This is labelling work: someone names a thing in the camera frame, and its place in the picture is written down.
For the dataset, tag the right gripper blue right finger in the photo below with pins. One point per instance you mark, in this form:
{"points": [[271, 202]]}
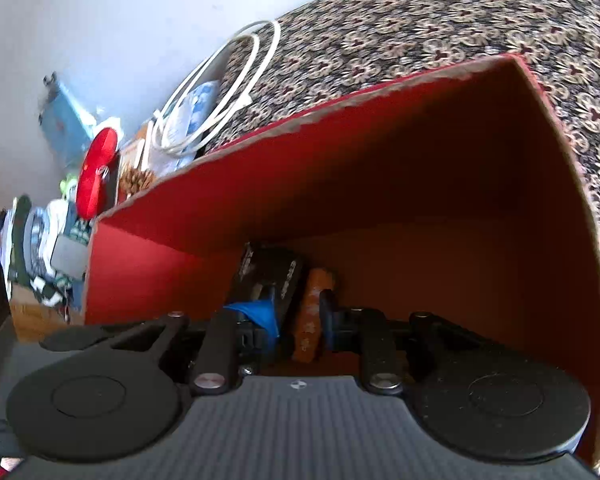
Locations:
{"points": [[336, 322]]}

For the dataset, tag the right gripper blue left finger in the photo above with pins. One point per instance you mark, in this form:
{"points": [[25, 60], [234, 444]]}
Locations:
{"points": [[262, 313]]}

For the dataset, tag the orange cylinder with characters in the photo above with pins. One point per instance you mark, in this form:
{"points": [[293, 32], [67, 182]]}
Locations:
{"points": [[308, 328]]}

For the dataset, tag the black box with metal plate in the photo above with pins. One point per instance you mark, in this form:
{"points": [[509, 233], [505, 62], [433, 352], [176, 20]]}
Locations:
{"points": [[270, 272]]}

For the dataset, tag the red cardboard box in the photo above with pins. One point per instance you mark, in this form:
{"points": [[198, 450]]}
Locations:
{"points": [[452, 191]]}

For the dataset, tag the blue white packet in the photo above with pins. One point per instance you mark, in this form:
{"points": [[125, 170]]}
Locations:
{"points": [[181, 122]]}

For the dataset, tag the pile of clothes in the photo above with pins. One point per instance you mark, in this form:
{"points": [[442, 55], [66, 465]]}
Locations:
{"points": [[44, 249]]}

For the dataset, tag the red round disc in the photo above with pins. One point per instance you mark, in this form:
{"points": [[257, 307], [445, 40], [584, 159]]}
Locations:
{"points": [[91, 194]]}

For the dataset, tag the floral patterned tablecloth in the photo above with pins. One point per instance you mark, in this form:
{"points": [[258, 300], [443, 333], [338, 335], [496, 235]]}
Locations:
{"points": [[333, 47]]}

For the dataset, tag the light blue bag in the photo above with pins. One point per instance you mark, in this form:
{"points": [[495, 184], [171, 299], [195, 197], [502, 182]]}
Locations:
{"points": [[68, 127]]}

